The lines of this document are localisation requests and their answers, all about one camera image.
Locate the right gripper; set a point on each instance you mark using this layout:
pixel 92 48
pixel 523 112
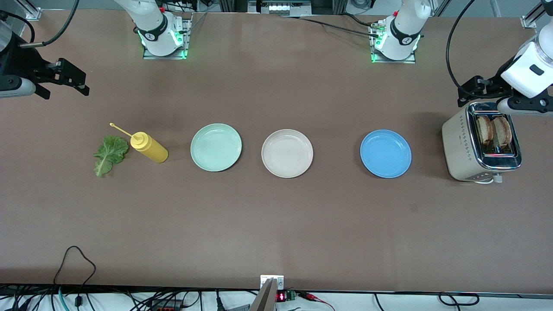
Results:
pixel 20 65

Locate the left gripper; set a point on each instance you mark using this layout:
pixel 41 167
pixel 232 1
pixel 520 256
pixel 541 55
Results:
pixel 488 84

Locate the bread slice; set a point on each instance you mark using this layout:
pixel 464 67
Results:
pixel 502 131
pixel 484 129

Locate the green lettuce leaf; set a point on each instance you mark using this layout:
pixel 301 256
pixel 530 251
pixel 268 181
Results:
pixel 110 155

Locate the yellow mustard squeeze bottle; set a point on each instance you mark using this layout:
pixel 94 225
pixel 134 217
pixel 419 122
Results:
pixel 151 149

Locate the blue plate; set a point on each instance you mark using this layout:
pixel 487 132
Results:
pixel 386 153

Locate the mint green plate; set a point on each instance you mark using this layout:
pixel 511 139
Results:
pixel 216 147

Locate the beige plate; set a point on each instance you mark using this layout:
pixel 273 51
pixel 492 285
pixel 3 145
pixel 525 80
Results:
pixel 287 153

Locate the beige chrome toaster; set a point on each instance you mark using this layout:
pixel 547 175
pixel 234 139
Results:
pixel 460 147

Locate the control box with lights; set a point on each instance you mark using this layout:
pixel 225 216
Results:
pixel 281 7

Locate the red and black clip leads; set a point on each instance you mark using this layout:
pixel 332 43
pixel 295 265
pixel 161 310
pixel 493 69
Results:
pixel 313 297

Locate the red digit display module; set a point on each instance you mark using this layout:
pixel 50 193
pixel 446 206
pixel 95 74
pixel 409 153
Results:
pixel 281 297

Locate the aluminium frame strut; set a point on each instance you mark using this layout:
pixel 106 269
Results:
pixel 440 7
pixel 497 7
pixel 32 13
pixel 529 21

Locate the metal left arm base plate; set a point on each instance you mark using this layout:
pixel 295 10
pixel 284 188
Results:
pixel 391 61

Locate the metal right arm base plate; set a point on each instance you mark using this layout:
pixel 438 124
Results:
pixel 186 39

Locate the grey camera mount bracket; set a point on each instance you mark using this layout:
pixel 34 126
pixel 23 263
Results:
pixel 270 298

